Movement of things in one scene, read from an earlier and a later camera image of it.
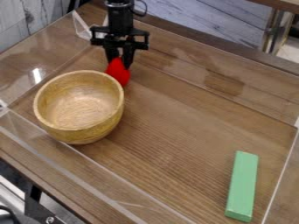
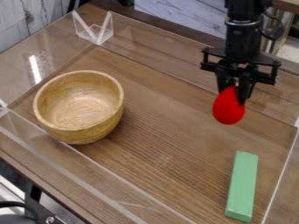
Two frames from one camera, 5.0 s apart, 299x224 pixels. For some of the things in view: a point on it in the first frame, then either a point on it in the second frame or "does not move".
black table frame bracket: x=33 y=209 does not move
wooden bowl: x=79 y=105 does not move
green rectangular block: x=241 y=189 does not move
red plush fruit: x=117 y=70 -> x=228 y=110
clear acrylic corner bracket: x=81 y=28 does not move
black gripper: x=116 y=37 -> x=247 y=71
